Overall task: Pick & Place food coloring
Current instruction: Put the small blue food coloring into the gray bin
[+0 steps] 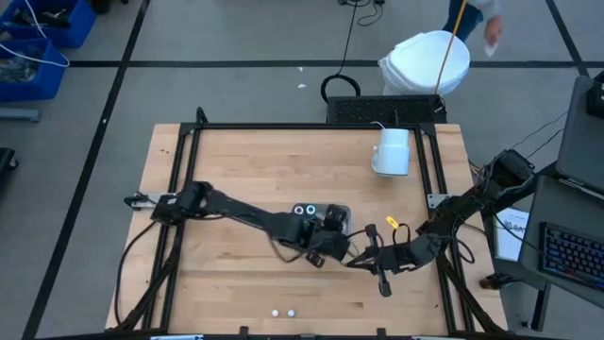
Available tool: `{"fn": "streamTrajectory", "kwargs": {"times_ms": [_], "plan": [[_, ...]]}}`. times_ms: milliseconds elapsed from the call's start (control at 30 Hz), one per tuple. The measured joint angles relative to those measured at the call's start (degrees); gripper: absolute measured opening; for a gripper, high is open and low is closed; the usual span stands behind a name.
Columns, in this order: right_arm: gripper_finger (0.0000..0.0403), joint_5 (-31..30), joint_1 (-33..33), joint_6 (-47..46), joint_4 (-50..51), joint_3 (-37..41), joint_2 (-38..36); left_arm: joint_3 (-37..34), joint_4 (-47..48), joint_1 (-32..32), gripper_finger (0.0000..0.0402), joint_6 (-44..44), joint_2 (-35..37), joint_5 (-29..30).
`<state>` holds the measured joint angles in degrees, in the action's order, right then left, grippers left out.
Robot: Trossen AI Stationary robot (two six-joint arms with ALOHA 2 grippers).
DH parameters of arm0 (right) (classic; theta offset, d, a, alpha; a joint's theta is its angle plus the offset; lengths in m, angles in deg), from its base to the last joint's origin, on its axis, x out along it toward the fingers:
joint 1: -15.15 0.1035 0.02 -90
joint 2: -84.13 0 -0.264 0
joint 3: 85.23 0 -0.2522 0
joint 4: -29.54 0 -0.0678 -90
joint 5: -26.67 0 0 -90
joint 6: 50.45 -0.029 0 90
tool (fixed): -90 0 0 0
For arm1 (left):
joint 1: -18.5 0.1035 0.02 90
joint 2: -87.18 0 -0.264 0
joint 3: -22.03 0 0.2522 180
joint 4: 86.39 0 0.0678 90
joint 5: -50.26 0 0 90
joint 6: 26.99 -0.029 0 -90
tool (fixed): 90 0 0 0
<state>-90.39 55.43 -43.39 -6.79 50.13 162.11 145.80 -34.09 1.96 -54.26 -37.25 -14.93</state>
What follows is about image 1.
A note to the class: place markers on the black backlit keyboard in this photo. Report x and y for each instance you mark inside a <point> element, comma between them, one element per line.
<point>573,255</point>

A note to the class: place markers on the black desk device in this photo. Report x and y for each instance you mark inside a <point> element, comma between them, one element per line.
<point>595,94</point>

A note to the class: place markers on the person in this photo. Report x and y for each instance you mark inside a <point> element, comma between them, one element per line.
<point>464,19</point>

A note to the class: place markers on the white lidded trash can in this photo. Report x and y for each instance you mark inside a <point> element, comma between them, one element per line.
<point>424,61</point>

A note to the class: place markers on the grey plastic caddy bin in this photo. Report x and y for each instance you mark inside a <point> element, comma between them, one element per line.
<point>321,208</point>

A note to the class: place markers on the blue plastic storage bin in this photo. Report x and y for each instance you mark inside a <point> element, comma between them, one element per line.
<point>23,71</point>
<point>47,19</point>

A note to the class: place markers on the white paper sheet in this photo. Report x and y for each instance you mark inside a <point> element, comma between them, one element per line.
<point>509,236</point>

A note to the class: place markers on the black aluminium rig frame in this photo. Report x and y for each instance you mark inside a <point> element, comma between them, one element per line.
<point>307,126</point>

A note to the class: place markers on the black-tipped bottle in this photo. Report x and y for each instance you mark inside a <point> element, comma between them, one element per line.
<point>298,209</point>

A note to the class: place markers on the large bottle green tip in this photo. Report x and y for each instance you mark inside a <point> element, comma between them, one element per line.
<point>310,209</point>

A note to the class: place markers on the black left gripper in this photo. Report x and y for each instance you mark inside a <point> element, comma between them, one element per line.
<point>321,236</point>

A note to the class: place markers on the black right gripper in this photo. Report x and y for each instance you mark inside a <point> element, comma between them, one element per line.
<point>401,257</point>

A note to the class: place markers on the white paper scrap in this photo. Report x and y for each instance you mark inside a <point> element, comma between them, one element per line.
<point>491,49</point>

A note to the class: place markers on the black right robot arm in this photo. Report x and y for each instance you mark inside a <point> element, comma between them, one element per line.
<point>476,198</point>

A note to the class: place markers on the grey desk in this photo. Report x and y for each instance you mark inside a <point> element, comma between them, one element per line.
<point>561,208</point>

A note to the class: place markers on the black perforated computer case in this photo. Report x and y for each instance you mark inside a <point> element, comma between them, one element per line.
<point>382,109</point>

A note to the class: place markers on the grey bar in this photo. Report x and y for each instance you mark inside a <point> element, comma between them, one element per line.
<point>19,114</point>

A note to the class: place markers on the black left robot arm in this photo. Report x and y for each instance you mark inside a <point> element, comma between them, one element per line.
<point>236,212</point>

